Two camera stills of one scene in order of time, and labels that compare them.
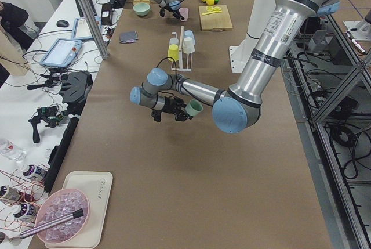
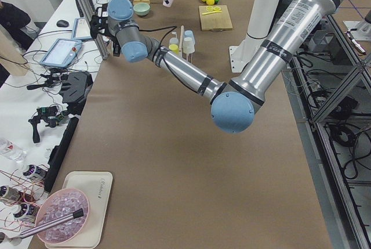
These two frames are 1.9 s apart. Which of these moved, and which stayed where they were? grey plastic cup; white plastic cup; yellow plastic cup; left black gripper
Moved: left black gripper
Stayed: grey plastic cup; white plastic cup; yellow plastic cup
